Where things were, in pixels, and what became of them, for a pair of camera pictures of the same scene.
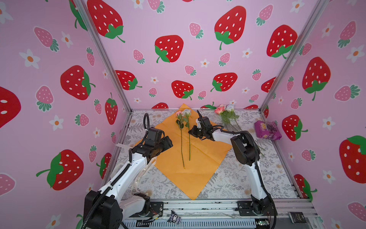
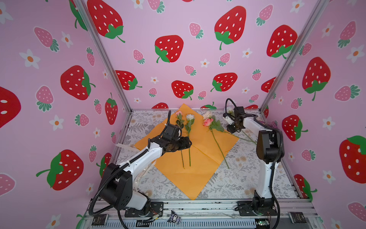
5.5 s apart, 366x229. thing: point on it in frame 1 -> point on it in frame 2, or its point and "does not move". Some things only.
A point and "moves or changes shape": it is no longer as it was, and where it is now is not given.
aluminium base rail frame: [222, 214] does not move
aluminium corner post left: [104, 53] does not move
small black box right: [297, 217] does not move
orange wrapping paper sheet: [191, 161] does not move
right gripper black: [193, 131] -> [229, 128]
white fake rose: [187, 113] moves or changes shape
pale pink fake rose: [180, 123] does not move
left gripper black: [167, 143] -> [183, 145]
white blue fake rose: [229, 109] does not move
